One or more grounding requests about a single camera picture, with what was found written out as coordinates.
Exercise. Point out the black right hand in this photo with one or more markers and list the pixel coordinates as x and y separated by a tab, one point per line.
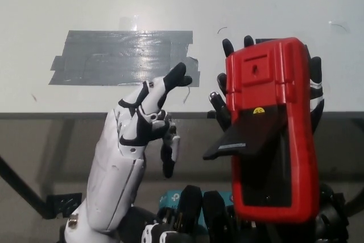
317	92

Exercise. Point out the white and black left hand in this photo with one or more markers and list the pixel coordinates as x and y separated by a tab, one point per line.
113	169

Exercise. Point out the red multimeter with black stand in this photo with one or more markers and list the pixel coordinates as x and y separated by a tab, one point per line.
270	63

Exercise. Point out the black and teal robot torso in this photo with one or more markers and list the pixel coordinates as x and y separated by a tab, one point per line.
193	197

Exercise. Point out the black tape patch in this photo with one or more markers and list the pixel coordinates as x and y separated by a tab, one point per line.
261	40

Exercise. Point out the black table leg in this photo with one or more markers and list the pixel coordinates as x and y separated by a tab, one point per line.
22	189
355	203

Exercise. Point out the grey duct tape patch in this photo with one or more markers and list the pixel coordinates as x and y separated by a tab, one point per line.
99	61

